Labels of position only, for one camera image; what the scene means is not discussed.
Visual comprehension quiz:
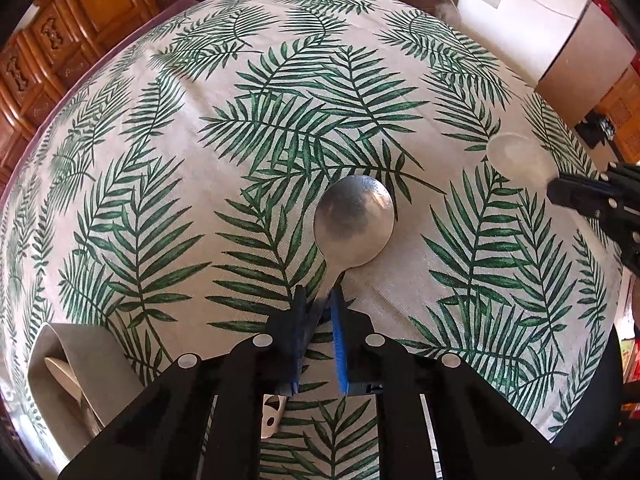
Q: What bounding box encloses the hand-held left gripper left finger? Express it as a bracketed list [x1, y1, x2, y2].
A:
[59, 285, 313, 480]

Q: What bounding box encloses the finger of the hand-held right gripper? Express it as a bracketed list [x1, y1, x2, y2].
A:
[546, 180, 618, 222]
[556, 171, 613, 190]

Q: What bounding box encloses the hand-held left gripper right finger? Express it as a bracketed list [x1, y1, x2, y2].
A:
[327, 285, 583, 480]

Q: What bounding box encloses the metal spoon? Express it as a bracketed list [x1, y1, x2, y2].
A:
[260, 175, 396, 441]

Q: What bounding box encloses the grey rectangular tray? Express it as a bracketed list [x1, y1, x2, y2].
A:
[27, 322, 151, 441]

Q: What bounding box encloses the brown cardboard board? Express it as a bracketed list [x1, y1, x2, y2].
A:
[534, 2, 640, 111]

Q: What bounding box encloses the person's dark clothing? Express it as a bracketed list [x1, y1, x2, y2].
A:
[547, 320, 631, 480]

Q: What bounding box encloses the green leaf print tablecloth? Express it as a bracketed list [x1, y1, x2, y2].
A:
[0, 0, 626, 480]

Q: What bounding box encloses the carved wooden chair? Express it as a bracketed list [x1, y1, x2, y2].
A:
[30, 0, 211, 61]
[0, 5, 101, 186]

